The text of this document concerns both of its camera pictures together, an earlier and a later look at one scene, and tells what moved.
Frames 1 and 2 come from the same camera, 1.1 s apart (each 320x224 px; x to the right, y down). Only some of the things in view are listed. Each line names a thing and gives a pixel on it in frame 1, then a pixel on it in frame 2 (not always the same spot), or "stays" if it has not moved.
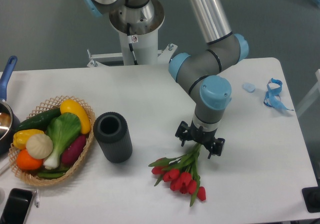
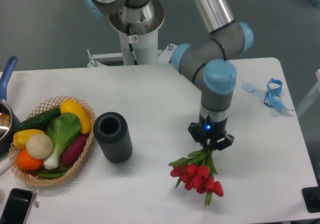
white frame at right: x=313 y=95 stays
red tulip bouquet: x=181 y=173 -> x=197 y=172
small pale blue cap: x=249 y=87 stays
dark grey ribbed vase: x=111 y=131 stays
